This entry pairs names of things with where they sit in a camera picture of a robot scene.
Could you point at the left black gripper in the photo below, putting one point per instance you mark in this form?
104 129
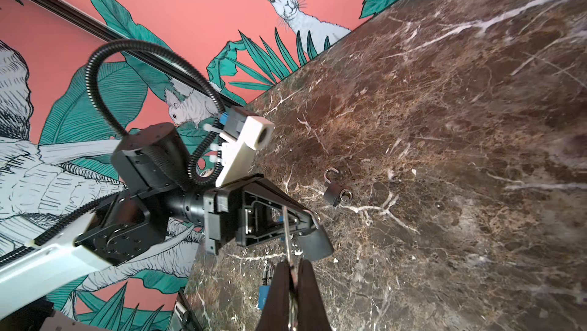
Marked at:
249 211

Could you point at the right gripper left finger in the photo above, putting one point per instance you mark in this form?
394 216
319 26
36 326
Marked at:
276 312

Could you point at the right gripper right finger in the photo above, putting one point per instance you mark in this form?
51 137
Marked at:
312 315

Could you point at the black padlock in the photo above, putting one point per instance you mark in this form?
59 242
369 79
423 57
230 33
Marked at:
335 193

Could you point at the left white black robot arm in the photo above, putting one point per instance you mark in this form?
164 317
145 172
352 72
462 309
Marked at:
119 228

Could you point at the blue padlock far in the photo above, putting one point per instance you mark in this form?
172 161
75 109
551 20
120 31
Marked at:
266 280

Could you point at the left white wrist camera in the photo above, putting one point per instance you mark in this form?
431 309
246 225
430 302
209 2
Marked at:
244 133

